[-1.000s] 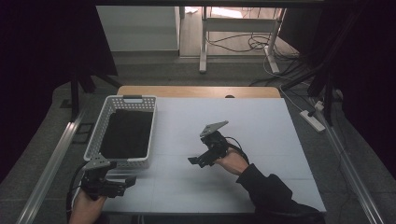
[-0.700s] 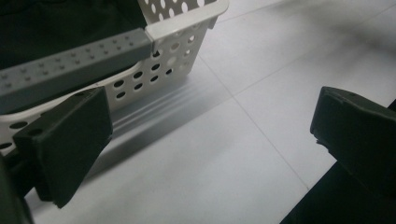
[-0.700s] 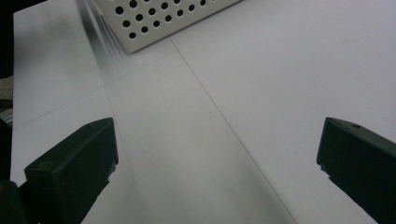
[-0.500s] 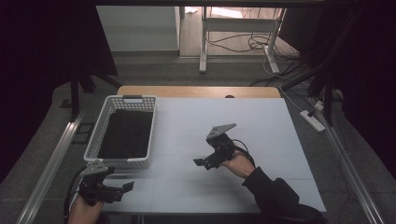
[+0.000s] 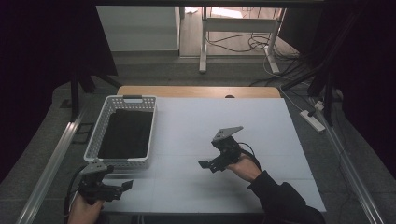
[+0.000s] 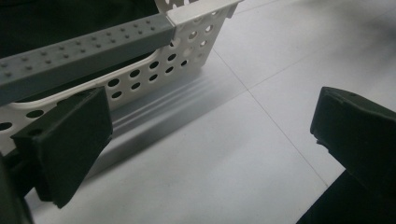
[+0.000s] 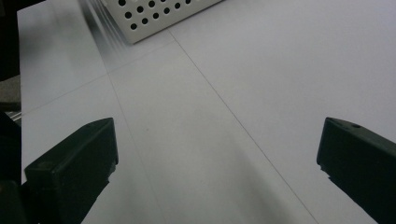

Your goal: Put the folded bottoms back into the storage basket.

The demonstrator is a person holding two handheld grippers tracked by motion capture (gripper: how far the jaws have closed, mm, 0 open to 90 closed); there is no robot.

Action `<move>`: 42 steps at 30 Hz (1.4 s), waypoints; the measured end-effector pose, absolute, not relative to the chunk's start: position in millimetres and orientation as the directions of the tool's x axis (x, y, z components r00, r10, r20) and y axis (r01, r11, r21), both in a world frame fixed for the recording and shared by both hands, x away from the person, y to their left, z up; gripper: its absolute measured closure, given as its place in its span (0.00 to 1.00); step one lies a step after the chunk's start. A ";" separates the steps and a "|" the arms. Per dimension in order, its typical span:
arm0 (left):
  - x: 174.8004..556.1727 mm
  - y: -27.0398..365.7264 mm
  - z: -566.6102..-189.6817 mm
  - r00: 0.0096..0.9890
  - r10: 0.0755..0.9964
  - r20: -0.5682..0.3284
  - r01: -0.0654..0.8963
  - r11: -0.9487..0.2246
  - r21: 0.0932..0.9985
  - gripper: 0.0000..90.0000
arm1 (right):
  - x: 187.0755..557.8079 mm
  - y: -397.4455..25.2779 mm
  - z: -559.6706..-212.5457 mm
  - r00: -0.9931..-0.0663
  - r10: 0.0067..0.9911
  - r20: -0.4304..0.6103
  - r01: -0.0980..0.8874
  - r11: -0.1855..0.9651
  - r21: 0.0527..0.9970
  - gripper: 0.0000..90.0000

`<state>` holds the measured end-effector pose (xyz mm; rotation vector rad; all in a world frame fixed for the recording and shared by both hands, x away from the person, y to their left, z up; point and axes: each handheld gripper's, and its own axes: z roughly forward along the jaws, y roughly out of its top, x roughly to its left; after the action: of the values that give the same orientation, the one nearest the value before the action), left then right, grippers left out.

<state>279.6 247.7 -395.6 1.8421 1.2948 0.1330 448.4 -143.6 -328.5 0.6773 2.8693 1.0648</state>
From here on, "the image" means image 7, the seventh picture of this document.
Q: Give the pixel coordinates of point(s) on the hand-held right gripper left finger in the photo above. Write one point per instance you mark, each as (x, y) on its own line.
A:
(71, 168)

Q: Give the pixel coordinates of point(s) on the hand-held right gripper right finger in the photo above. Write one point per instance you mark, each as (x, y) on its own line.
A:
(361, 165)

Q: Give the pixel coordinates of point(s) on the white perforated plastic basket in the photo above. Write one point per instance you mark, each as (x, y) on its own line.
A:
(158, 17)

